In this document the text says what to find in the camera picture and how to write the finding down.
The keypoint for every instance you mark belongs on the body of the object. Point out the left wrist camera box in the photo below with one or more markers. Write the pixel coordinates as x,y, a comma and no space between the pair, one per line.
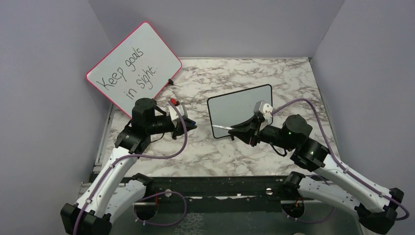
176,109

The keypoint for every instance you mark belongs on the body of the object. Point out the black framed whiteboard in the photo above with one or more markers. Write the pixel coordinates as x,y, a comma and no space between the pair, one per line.
235,107

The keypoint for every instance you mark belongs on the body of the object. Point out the white marker pen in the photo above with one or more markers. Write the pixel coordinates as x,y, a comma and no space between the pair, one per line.
222,127

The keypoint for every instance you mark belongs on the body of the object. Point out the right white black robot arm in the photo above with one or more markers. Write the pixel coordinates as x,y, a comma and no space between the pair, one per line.
374,205

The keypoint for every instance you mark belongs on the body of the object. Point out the black aluminium mounting rail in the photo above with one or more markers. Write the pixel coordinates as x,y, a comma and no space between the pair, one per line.
220,194

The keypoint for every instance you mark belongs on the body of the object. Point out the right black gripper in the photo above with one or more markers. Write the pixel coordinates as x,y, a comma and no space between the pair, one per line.
244,133

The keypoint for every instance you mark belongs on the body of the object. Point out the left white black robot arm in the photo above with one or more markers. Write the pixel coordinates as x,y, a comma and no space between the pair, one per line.
116,162

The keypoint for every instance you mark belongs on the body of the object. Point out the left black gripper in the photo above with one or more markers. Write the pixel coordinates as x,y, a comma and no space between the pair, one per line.
177,129

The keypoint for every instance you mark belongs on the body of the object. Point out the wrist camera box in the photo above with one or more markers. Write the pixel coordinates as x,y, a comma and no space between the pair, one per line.
263,112
176,109

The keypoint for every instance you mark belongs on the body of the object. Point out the pink framed whiteboard with writing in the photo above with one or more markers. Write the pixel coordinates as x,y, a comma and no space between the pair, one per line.
138,67

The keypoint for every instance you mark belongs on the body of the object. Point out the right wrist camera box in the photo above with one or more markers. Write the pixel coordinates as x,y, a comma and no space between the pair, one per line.
263,112

